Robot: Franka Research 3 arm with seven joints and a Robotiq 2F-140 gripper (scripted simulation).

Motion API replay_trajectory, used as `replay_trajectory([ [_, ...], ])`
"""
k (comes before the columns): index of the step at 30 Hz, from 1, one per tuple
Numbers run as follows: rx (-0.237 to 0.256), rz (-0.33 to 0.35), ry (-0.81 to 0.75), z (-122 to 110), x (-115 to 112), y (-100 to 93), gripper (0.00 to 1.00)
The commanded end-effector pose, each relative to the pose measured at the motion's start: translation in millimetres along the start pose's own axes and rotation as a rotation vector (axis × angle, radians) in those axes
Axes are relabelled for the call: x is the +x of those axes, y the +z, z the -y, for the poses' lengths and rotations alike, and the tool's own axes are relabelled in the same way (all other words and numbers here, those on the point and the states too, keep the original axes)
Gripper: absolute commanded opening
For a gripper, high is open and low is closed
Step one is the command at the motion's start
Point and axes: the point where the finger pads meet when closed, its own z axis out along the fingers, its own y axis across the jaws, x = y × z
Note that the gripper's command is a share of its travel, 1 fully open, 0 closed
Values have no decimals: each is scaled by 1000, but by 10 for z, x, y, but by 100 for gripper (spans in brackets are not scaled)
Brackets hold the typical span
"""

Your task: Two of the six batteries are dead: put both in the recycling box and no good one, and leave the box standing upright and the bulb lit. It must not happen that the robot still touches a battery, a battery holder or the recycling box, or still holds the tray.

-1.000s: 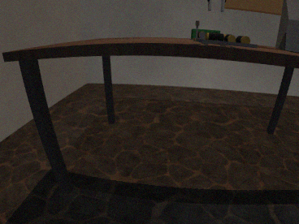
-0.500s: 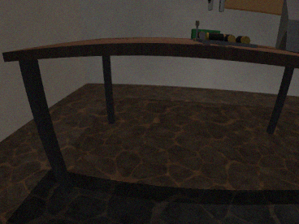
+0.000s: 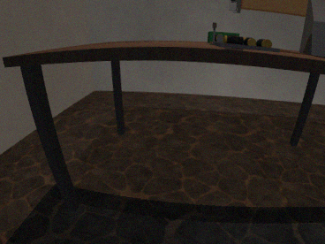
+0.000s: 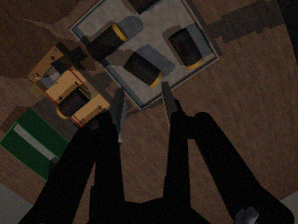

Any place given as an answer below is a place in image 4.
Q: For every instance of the light grey tray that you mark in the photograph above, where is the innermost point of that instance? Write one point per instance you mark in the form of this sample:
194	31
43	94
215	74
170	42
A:
148	35

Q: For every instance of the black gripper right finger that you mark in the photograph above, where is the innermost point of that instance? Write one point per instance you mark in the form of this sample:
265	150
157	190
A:
245	199

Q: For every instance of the black battery with yellow top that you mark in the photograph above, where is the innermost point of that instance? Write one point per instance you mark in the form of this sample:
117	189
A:
107	42
143	70
186	48
92	123
141	5
72	103

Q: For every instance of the green open box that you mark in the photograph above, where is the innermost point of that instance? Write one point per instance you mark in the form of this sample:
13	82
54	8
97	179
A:
40	157

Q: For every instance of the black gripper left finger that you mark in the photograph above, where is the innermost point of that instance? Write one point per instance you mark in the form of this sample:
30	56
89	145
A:
60	197

